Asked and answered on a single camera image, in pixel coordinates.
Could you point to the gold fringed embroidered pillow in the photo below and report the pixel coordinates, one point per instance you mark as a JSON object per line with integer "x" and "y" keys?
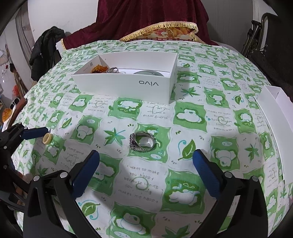
{"x": 166, "y": 31}

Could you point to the dark red velvet cloth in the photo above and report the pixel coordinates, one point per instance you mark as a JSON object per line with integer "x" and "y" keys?
{"x": 117, "y": 19}

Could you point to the white vivo phone box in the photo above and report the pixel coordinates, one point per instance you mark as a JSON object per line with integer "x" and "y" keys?
{"x": 112, "y": 74}

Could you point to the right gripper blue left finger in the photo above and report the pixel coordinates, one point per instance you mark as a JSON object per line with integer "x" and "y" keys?
{"x": 40, "y": 216}

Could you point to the dark folding chair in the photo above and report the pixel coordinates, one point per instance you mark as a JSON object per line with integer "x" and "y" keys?
{"x": 273, "y": 52}

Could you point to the green white patterned bedsheet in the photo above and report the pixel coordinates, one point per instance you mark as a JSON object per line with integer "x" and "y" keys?
{"x": 146, "y": 184}

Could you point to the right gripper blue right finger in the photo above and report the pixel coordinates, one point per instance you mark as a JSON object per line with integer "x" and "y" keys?
{"x": 240, "y": 208}

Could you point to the black jacket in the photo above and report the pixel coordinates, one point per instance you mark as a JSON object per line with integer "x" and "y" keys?
{"x": 42, "y": 58}

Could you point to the green jade bangle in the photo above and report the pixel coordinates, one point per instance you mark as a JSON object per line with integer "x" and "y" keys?
{"x": 152, "y": 73}

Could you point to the white box lid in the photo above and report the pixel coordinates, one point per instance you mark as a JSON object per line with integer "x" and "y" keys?
{"x": 277, "y": 109}

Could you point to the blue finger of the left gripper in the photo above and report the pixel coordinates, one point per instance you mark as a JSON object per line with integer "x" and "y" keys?
{"x": 34, "y": 133}

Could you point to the white slippers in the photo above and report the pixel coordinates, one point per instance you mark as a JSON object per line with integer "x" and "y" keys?
{"x": 14, "y": 102}

